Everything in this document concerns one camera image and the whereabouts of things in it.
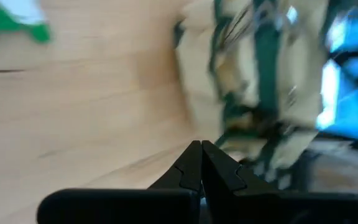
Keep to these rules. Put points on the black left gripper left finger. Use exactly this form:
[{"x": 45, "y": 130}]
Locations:
[{"x": 190, "y": 168}]

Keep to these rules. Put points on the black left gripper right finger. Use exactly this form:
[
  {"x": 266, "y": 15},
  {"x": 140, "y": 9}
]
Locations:
[{"x": 219, "y": 174}]

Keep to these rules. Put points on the tan green gardening bag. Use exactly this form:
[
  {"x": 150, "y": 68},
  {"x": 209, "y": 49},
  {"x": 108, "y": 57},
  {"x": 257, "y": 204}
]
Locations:
[{"x": 197, "y": 77}]

